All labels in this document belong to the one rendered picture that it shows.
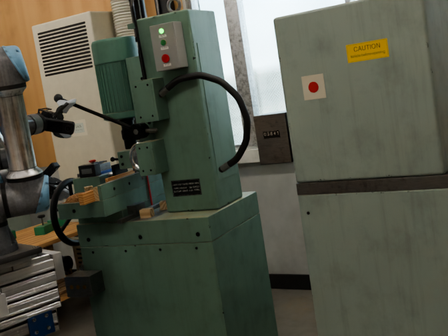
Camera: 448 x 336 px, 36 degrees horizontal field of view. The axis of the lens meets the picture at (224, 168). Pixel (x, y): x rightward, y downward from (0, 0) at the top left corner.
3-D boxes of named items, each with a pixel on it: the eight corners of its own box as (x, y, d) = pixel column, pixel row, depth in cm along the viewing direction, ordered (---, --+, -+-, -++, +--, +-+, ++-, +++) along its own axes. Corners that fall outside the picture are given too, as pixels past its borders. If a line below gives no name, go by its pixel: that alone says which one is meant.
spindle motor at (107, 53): (120, 118, 283) (107, 43, 279) (157, 113, 275) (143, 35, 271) (95, 123, 267) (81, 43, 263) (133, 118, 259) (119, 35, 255)
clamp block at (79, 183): (97, 193, 292) (93, 172, 291) (123, 191, 286) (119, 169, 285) (75, 201, 279) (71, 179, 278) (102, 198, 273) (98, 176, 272)
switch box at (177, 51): (165, 71, 247) (157, 26, 245) (189, 67, 243) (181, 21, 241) (156, 72, 242) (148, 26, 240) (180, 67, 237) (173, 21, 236)
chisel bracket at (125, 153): (129, 170, 279) (126, 149, 278) (159, 167, 272) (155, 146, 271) (119, 173, 272) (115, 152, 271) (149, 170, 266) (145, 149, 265)
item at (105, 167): (93, 173, 289) (91, 160, 289) (114, 171, 284) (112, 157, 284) (73, 179, 278) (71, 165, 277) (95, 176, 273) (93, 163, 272)
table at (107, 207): (127, 189, 313) (125, 176, 312) (185, 184, 299) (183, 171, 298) (39, 221, 259) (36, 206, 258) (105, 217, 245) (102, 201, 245)
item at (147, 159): (153, 172, 257) (147, 140, 255) (169, 170, 254) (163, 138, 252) (139, 176, 248) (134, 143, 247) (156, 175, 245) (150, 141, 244)
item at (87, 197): (167, 173, 297) (166, 164, 297) (171, 173, 296) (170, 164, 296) (79, 205, 242) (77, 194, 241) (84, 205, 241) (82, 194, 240)
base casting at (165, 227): (141, 220, 303) (137, 199, 302) (260, 212, 278) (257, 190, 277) (79, 248, 264) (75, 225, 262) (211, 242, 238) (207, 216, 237)
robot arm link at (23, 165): (9, 214, 229) (-25, 49, 217) (54, 205, 232) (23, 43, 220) (7, 223, 217) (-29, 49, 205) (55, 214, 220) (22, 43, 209)
